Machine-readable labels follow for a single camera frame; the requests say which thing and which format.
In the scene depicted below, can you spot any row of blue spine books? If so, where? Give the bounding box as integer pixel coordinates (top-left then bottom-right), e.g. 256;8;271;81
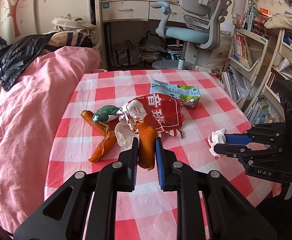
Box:
246;95;283;126

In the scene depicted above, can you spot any stack of upright workbooks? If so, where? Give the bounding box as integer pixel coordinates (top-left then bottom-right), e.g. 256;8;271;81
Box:
232;0;261;29

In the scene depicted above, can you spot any pink wire organizer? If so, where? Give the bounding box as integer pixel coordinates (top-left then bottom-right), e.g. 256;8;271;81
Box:
251;14;274;38

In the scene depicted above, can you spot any red snack bag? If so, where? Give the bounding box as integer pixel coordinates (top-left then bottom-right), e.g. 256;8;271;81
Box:
120;93;184;138

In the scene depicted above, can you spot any clear bag with black trim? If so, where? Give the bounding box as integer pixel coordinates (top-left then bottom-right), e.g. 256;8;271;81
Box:
111;42;139;68

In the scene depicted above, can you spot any pink duvet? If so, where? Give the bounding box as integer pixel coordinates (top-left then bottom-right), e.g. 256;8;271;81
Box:
0;45;103;233

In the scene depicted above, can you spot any black puffer jacket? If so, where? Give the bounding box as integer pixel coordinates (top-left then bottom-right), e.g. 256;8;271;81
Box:
0;33;59;92

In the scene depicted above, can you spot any row of dark spine books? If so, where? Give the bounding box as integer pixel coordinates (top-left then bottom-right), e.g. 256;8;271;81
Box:
265;72;285;94

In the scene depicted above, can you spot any crumpled milk carton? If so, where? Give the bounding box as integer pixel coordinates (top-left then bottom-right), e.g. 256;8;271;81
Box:
150;79;201;109

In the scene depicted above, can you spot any white tissue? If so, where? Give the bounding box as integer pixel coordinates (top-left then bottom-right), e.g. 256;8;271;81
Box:
208;128;227;158

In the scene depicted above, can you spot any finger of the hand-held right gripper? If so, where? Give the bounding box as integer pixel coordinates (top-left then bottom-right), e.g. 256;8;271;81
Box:
213;143;285;165
223;123;286;146

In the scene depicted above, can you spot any white plastic wrapper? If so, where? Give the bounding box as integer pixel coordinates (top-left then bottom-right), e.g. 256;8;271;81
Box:
114;121;136;147

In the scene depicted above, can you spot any white folded paper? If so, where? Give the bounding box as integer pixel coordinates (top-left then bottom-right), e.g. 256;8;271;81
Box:
278;57;292;78

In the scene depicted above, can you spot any orange peel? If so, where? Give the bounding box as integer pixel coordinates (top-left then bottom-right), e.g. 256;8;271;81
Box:
137;122;159;171
88;130;117;163
80;109;116;137

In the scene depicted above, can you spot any beige cloth bag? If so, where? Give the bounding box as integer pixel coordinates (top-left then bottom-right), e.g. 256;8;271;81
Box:
263;14;292;30

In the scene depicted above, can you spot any white wardrobe with tree decal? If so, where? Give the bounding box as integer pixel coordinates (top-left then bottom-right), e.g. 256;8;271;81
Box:
0;0;98;46

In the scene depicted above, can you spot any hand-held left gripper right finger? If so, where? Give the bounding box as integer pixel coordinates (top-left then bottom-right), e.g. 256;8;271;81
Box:
155;137;278;240

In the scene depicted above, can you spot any white desk with drawers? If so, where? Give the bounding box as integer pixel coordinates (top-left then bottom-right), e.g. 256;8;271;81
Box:
100;0;233;71

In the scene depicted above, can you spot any red white checkered tablecloth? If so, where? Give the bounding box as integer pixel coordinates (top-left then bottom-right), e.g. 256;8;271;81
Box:
45;69;281;240

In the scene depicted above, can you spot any white tote bag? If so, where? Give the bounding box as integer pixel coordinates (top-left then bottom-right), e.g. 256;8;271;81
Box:
206;34;233;70

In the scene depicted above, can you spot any beige canvas bag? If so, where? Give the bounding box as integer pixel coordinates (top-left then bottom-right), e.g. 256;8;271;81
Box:
51;14;97;34

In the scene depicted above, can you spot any wide white rolling cart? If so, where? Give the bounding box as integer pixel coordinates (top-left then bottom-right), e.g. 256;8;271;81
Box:
242;27;292;127

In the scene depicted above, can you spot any floral fabric bag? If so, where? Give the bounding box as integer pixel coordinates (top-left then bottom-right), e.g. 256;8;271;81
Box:
209;68;224;81

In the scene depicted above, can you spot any green wrapper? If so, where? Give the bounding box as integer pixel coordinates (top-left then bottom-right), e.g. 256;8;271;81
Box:
92;105;121;123

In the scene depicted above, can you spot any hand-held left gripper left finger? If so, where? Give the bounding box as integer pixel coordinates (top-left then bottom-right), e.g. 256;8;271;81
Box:
13;137;139;240

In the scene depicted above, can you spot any row of red spine books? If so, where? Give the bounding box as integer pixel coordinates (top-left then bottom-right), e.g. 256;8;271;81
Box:
233;34;253;68

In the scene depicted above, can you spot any narrow white rolling cart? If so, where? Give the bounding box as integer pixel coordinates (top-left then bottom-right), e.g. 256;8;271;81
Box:
221;26;269;103

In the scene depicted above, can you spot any stack of spiral notebooks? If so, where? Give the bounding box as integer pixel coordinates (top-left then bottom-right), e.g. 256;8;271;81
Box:
222;66;249;102

